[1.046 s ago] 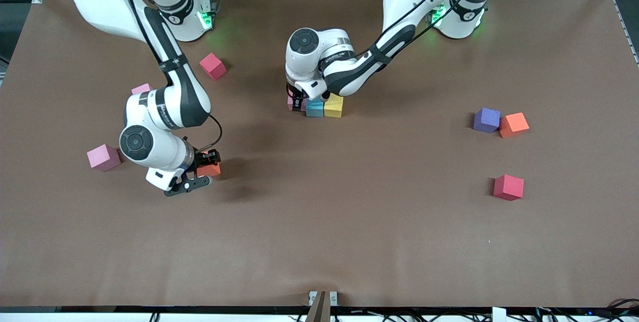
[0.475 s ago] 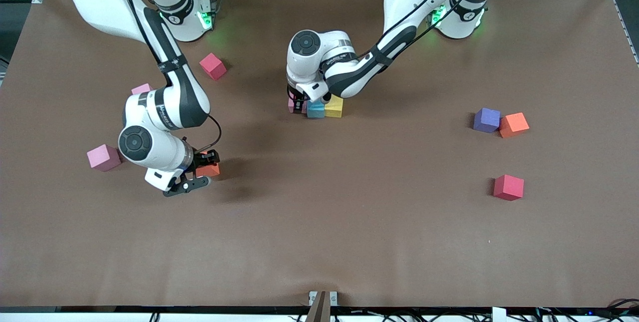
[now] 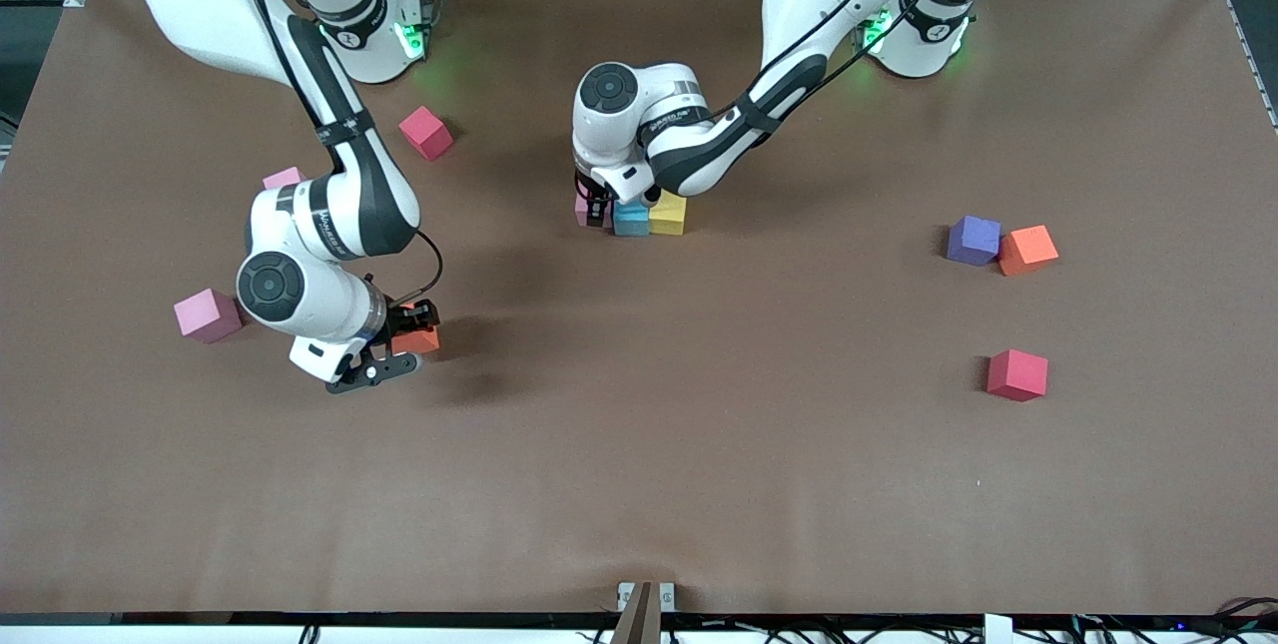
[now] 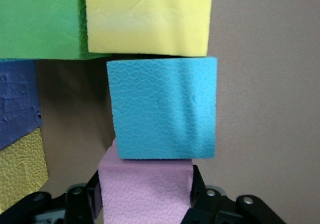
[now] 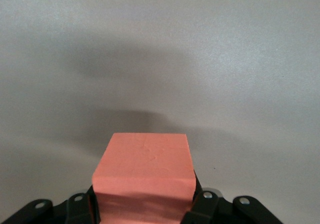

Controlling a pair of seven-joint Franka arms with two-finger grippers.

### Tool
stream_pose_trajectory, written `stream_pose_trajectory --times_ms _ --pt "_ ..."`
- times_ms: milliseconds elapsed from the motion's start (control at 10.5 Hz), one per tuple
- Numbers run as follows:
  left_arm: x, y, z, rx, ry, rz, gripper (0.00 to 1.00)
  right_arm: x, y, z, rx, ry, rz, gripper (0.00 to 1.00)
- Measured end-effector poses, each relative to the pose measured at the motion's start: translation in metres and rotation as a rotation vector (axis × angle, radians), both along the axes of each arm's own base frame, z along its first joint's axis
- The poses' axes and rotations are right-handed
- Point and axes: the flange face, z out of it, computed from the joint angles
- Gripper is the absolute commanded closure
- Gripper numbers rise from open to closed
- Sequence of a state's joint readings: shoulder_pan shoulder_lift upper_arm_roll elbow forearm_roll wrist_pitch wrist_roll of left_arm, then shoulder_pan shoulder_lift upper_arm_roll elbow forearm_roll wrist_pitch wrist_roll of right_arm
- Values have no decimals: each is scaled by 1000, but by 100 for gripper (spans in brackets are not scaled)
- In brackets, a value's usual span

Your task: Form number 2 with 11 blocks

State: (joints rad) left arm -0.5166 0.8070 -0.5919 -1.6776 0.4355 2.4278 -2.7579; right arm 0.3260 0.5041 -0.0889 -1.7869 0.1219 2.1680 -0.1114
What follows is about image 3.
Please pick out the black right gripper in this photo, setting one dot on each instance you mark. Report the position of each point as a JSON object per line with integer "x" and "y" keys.
{"x": 405, "y": 316}

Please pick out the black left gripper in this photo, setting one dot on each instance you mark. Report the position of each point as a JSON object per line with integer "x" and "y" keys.
{"x": 596, "y": 206}

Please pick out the pink foam cube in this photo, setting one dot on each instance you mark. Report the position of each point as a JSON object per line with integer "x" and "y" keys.
{"x": 208, "y": 315}
{"x": 283, "y": 177}
{"x": 580, "y": 213}

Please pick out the orange foam cube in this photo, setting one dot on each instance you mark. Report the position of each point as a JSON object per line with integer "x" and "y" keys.
{"x": 1028, "y": 250}
{"x": 417, "y": 342}

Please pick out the blue foam cube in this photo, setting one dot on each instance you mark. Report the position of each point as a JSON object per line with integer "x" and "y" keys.
{"x": 631, "y": 220}

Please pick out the yellow foam cube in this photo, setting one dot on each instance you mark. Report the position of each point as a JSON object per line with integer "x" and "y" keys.
{"x": 669, "y": 215}

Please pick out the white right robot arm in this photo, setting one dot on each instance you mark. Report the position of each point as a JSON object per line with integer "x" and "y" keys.
{"x": 319, "y": 225}

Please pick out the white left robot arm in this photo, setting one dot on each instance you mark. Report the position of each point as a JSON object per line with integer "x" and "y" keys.
{"x": 819, "y": 5}

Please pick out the red foam cube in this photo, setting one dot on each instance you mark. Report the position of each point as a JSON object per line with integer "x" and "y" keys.
{"x": 426, "y": 133}
{"x": 1017, "y": 374}

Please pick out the brown table mat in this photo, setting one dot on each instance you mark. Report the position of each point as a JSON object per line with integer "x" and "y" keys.
{"x": 599, "y": 484}

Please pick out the purple foam cube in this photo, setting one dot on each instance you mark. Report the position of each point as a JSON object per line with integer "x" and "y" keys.
{"x": 973, "y": 241}

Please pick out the small white plastic box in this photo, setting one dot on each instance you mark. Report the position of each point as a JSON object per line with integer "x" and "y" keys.
{"x": 998, "y": 630}

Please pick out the small metal bracket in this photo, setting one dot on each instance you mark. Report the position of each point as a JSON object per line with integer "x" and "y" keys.
{"x": 667, "y": 594}

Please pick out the aluminium table edge rail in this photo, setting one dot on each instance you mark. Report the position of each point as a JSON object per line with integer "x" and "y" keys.
{"x": 1260, "y": 75}

